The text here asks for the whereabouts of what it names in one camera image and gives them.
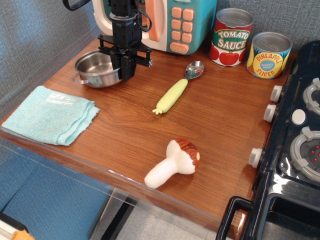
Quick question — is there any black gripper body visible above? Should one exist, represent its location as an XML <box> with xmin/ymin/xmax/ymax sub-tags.
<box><xmin>98</xmin><ymin>14</ymin><xmax>153</xmax><ymax>67</ymax></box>

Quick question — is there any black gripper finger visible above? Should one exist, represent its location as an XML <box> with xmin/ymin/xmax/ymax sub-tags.
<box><xmin>110</xmin><ymin>48</ymin><xmax>122</xmax><ymax>70</ymax></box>
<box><xmin>121</xmin><ymin>55</ymin><xmax>137</xmax><ymax>82</ymax></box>

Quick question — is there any stainless steel pot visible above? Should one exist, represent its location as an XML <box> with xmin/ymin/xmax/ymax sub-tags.
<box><xmin>72</xmin><ymin>50</ymin><xmax>122</xmax><ymax>89</ymax></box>

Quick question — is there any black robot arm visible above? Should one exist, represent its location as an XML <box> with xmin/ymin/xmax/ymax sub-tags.
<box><xmin>98</xmin><ymin>0</ymin><xmax>153</xmax><ymax>82</ymax></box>

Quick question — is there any teal toy microwave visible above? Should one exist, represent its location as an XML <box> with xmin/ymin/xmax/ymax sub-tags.
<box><xmin>92</xmin><ymin>0</ymin><xmax>217</xmax><ymax>56</ymax></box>

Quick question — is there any light blue folded cloth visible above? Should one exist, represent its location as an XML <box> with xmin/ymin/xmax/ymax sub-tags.
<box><xmin>1</xmin><ymin>85</ymin><xmax>100</xmax><ymax>146</ymax></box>

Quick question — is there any toy mushroom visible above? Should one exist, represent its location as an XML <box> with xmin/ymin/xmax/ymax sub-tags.
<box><xmin>144</xmin><ymin>138</ymin><xmax>201</xmax><ymax>189</ymax></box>

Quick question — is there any tomato sauce can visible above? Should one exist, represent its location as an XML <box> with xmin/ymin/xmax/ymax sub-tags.
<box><xmin>209</xmin><ymin>8</ymin><xmax>254</xmax><ymax>67</ymax></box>

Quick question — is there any pineapple slices can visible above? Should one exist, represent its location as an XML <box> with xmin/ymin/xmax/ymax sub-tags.
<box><xmin>246</xmin><ymin>32</ymin><xmax>293</xmax><ymax>80</ymax></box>

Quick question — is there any orange furry object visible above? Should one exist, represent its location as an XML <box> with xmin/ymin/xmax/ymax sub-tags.
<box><xmin>0</xmin><ymin>212</ymin><xmax>36</xmax><ymax>240</ymax></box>

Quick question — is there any black toy stove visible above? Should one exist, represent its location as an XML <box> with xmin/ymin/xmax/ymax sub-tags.
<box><xmin>216</xmin><ymin>40</ymin><xmax>320</xmax><ymax>240</ymax></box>

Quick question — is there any green handled metal spoon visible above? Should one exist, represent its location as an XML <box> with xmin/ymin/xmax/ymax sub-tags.
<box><xmin>152</xmin><ymin>60</ymin><xmax>204</xmax><ymax>115</ymax></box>

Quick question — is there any black sleeved cable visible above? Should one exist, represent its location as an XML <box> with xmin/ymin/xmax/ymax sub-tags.
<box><xmin>62</xmin><ymin>0</ymin><xmax>91</xmax><ymax>12</ymax></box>

